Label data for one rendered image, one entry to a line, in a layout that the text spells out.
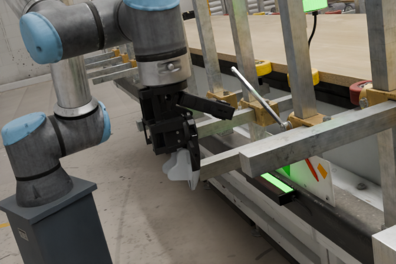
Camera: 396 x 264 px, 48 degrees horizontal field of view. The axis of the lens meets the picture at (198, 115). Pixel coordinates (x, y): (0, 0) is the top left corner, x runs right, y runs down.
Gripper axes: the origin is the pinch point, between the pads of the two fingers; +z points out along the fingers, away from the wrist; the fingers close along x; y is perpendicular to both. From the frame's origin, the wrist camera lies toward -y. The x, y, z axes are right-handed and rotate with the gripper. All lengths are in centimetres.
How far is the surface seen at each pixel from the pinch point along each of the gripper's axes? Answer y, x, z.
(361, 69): -51, -15, -9
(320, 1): -31.8, -1.7, -28.5
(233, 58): -44, -78, -7
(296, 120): -25.3, -4.2, -4.9
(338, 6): -174, -188, -6
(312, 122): -26.0, 0.4, -5.4
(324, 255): -50, -37, 57
